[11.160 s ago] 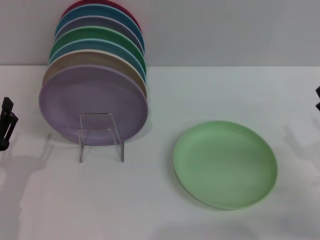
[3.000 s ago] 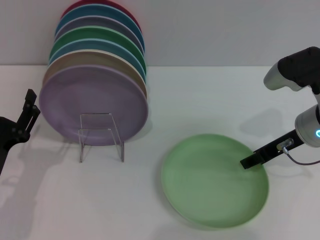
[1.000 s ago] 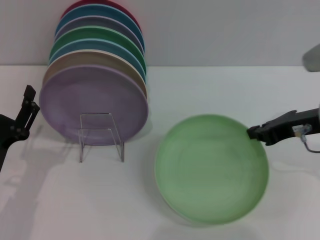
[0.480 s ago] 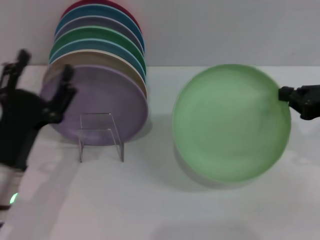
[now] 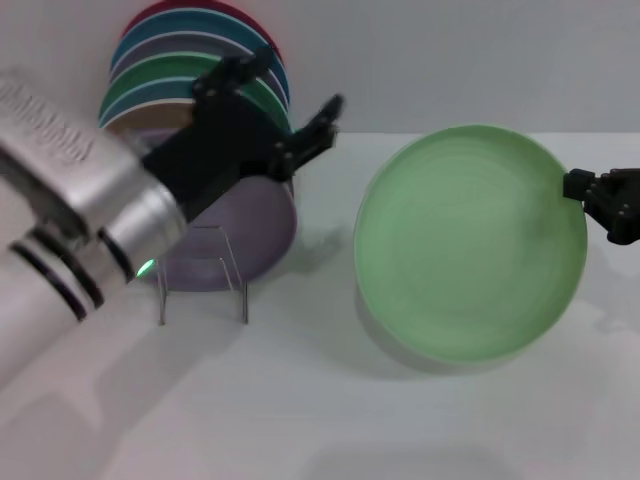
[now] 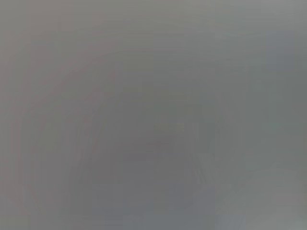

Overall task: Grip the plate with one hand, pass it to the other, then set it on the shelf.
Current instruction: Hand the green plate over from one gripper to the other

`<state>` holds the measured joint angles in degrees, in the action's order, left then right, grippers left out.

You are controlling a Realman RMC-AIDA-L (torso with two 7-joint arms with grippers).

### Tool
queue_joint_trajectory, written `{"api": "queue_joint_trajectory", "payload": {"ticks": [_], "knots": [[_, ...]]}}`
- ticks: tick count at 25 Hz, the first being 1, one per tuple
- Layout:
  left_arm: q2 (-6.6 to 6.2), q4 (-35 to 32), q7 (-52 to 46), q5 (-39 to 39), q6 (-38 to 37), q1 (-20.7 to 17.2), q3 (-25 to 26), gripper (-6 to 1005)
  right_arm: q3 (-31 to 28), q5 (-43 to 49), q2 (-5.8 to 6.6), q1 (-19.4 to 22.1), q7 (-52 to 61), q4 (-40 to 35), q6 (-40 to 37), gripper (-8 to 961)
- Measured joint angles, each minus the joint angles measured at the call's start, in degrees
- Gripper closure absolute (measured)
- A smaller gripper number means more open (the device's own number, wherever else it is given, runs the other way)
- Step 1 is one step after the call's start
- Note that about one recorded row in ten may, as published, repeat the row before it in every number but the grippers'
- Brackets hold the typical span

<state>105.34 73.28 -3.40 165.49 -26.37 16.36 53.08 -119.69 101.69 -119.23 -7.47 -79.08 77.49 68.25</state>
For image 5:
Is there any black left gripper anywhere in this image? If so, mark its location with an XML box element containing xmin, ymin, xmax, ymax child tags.
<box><xmin>142</xmin><ymin>46</ymin><xmax>347</xmax><ymax>225</ymax></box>

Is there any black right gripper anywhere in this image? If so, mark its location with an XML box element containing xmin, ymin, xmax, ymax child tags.
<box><xmin>562</xmin><ymin>168</ymin><xmax>640</xmax><ymax>246</ymax></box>

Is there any light green plate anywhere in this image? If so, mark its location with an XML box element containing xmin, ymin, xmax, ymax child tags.
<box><xmin>353</xmin><ymin>124</ymin><xmax>591</xmax><ymax>377</ymax></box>

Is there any beige plate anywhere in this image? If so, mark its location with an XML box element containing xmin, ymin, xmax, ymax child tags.
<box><xmin>106</xmin><ymin>99</ymin><xmax>197</xmax><ymax>137</ymax></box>

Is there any dark green plate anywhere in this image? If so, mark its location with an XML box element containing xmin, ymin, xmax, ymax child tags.
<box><xmin>99</xmin><ymin>51</ymin><xmax>292</xmax><ymax>135</ymax></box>

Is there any teal plate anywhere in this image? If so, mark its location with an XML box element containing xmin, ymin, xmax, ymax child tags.
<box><xmin>109</xmin><ymin>10</ymin><xmax>290</xmax><ymax>101</ymax></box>

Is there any grey purple plate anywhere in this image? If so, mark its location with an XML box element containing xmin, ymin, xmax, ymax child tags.
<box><xmin>108</xmin><ymin>31</ymin><xmax>290</xmax><ymax>112</ymax></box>

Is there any lilac plate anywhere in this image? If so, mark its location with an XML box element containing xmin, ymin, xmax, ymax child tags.
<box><xmin>124</xmin><ymin>127</ymin><xmax>299</xmax><ymax>292</ymax></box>

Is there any light blue plate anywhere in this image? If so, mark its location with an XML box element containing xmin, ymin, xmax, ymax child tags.
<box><xmin>97</xmin><ymin>77</ymin><xmax>202</xmax><ymax>127</ymax></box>

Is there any crimson plate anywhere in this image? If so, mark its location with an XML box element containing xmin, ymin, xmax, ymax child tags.
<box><xmin>121</xmin><ymin>0</ymin><xmax>284</xmax><ymax>64</ymax></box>

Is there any clear acrylic plate rack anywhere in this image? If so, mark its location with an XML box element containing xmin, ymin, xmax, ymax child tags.
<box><xmin>157</xmin><ymin>225</ymin><xmax>250</xmax><ymax>327</ymax></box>

